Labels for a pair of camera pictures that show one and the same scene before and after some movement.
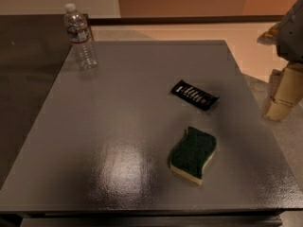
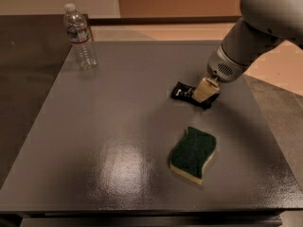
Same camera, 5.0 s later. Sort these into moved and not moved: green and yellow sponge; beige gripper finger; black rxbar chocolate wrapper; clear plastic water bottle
Moved: beige gripper finger
Not moved: green and yellow sponge; black rxbar chocolate wrapper; clear plastic water bottle
